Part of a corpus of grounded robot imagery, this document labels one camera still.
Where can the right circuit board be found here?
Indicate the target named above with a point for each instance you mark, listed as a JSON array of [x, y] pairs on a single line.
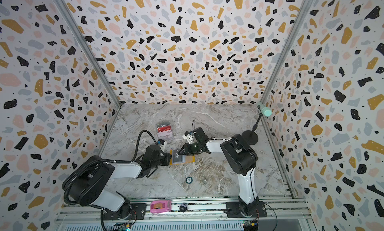
[[252, 225]]

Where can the small black knob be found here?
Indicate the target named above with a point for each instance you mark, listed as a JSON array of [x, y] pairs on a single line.
[[183, 207]]

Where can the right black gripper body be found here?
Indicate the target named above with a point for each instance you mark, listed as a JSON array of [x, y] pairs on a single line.
[[186, 148]]

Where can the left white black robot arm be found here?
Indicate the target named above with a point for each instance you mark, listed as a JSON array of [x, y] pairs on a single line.
[[86, 186]]

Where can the yellow leather card holder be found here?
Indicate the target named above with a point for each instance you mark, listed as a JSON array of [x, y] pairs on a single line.
[[189, 159]]

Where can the clear acrylic card box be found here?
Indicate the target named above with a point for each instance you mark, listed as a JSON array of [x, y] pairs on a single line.
[[164, 131]]

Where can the green circuit board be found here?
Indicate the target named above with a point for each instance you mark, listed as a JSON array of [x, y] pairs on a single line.
[[125, 227]]

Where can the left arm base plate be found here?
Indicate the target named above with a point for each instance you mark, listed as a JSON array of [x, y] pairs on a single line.
[[135, 211]]

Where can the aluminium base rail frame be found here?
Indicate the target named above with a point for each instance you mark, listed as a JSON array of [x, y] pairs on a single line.
[[284, 213]]

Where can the grey credit card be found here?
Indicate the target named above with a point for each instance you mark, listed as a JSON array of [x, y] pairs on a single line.
[[178, 159]]

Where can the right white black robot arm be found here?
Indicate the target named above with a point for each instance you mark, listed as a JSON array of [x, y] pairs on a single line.
[[240, 156]]

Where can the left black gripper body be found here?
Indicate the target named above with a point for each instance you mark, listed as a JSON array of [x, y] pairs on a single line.
[[162, 161]]

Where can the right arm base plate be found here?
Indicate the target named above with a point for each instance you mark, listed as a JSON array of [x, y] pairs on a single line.
[[238, 209]]

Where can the black microphone stand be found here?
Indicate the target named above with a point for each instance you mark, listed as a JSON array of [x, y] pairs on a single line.
[[250, 136]]

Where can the pink tape dispenser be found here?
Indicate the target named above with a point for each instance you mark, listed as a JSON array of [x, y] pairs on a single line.
[[160, 206]]

